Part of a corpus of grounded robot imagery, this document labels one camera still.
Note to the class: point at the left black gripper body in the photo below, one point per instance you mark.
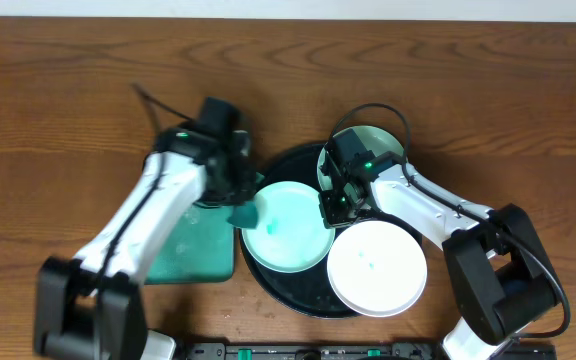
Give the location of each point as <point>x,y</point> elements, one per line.
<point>241,185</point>

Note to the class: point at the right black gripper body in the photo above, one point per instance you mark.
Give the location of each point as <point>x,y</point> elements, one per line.
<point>335,209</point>

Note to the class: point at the mint plate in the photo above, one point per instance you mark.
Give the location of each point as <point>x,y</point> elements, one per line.
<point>351,160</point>
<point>290,236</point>

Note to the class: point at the green yellow sponge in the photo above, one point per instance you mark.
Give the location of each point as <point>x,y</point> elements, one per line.
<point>246,215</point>

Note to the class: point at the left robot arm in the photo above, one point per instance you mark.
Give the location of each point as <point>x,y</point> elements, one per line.
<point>90,306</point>

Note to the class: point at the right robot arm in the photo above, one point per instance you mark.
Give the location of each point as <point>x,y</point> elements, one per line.
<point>499,271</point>

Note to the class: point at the dark green rectangular water tray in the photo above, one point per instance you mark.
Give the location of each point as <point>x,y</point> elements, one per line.
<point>200,249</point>

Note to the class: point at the black round tray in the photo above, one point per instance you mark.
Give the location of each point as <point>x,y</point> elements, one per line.
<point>308,292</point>

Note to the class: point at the white plate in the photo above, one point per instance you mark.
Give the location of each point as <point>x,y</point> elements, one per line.
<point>377,269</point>

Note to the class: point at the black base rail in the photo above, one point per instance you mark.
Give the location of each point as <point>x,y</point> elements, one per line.
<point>219,351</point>

